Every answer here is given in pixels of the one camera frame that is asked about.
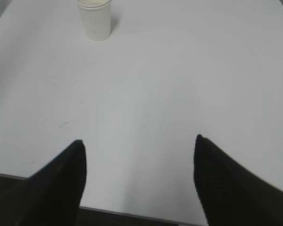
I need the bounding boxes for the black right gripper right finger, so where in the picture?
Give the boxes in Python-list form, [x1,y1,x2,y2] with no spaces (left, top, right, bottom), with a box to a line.
[193,135,283,226]

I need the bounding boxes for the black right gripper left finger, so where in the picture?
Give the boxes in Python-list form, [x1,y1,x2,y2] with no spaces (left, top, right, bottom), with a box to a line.
[0,140,87,226]

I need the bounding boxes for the white paper cup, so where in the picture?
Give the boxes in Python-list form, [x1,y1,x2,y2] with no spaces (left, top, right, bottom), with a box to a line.
[76,0,111,41]

